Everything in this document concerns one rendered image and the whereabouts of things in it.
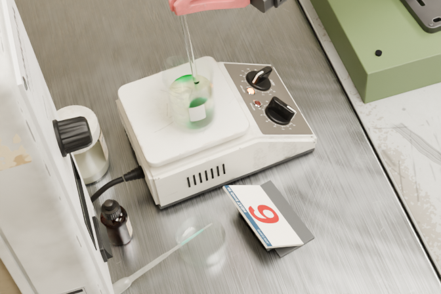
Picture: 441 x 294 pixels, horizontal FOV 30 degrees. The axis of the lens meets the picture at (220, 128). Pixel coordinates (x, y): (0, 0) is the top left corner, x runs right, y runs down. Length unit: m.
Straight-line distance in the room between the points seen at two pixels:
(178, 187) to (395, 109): 0.29
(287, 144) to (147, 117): 0.16
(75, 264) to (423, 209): 0.62
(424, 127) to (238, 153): 0.24
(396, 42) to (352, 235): 0.25
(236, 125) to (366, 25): 0.23
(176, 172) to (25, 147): 0.60
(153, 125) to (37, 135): 0.61
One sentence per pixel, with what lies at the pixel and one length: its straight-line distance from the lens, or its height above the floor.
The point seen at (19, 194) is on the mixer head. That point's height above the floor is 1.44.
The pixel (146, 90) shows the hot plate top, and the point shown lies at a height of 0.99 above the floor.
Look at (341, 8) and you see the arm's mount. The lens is 1.05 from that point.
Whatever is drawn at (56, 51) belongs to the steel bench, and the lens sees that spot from 1.13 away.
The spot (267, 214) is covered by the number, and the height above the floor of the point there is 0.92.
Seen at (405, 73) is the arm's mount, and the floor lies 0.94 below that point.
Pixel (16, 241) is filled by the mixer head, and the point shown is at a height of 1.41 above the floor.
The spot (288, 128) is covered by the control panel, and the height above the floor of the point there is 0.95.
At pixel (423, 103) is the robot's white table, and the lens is 1.03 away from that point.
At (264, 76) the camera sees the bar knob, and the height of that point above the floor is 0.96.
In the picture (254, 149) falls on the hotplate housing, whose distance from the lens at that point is 0.91.
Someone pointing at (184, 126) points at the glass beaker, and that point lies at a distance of 0.88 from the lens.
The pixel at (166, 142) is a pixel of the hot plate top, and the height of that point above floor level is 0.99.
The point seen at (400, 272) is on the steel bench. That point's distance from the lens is 0.90.
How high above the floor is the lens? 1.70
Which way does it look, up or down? 53 degrees down
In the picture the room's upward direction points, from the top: 7 degrees counter-clockwise
